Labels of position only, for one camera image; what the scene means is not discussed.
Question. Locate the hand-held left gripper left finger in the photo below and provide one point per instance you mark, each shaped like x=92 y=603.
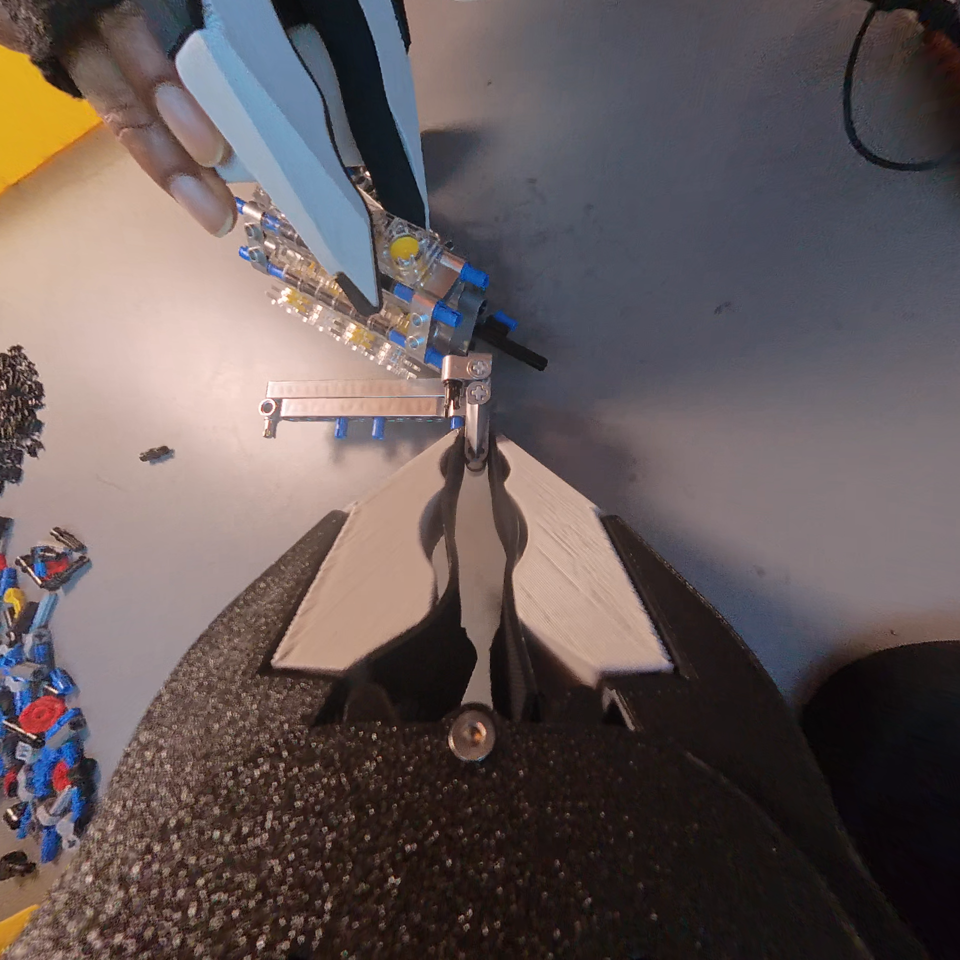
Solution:
x=360 y=585

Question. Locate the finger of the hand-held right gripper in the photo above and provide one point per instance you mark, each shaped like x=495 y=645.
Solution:
x=401 y=75
x=285 y=135

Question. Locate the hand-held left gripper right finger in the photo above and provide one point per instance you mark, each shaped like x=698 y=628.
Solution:
x=585 y=592

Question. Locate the grey holed beam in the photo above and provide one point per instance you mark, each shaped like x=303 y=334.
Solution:
x=375 y=429

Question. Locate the small grey connector pin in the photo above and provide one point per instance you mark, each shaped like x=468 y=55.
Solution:
x=268 y=412

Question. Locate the grey desk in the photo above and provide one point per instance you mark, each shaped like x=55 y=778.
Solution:
x=675 y=375

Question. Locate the person's right hand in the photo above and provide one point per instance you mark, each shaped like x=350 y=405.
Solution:
x=150 y=127

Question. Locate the yellow plastic bin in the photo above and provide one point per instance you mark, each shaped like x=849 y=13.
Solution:
x=37 y=127

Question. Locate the small black toy pin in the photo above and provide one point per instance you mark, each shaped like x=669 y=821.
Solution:
x=156 y=453

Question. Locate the pile of colourful toy pieces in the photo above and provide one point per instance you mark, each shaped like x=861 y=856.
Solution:
x=37 y=712

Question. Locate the pile of black toy pieces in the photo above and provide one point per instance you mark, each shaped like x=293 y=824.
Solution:
x=19 y=405

